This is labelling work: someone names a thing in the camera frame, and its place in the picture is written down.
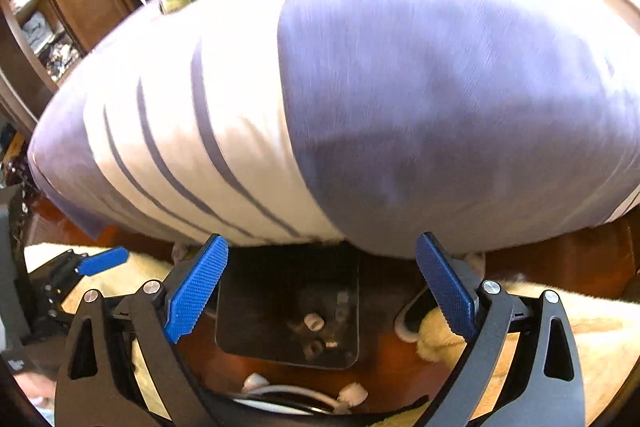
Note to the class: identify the black trash bin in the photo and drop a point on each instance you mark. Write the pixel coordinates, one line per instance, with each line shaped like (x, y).
(292, 304)

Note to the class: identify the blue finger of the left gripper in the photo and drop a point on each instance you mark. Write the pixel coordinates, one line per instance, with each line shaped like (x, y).
(101, 262)

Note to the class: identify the blue white striped bedspread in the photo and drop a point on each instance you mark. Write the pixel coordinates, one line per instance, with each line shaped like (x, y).
(489, 123)

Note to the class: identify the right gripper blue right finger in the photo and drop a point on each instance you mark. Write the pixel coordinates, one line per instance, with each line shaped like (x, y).
(452, 283)

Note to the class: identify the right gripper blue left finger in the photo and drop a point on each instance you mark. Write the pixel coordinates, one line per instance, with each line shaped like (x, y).
(190, 285)

